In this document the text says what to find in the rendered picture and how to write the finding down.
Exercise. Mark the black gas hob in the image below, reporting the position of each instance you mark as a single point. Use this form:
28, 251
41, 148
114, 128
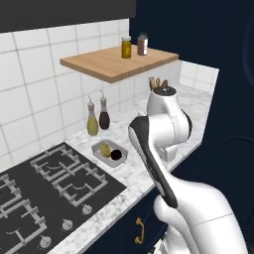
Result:
49, 211

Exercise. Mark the grey vegetable container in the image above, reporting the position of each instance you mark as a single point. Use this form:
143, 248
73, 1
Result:
123, 158

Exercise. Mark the light wooden wall shelf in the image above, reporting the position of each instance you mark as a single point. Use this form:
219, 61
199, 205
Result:
115, 64

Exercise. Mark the grey hob grate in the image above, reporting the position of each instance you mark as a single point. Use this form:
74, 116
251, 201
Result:
76, 198
33, 211
46, 154
6, 195

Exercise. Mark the dark avocado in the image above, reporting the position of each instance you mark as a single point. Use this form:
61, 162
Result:
116, 154

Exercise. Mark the brown spice jar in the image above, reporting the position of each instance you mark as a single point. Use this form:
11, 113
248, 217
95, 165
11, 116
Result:
142, 46

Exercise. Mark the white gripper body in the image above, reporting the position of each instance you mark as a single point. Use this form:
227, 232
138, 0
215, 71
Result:
172, 153

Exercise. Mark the yellow-green potato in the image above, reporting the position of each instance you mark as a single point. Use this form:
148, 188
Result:
105, 150

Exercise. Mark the grey hob knob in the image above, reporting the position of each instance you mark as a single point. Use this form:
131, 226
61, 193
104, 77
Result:
67, 225
44, 242
87, 209

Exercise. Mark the wooden knife block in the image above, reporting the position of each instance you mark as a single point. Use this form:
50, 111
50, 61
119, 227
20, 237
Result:
156, 82

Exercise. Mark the navy blue fridge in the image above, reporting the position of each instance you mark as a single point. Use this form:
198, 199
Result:
205, 39

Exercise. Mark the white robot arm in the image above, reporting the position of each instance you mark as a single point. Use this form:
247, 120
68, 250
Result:
198, 211

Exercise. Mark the yellow spice jar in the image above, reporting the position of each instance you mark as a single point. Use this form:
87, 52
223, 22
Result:
126, 49

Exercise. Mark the dark overhead cupboard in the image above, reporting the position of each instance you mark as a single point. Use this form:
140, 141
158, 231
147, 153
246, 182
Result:
66, 11

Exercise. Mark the navy base cupboard door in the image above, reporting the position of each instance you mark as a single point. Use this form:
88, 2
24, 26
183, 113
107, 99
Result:
115, 234

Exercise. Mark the dark vinegar bottle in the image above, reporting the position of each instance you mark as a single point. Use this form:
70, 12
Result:
104, 119

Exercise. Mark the yellow oil bottle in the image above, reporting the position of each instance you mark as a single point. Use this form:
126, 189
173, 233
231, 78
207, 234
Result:
92, 124

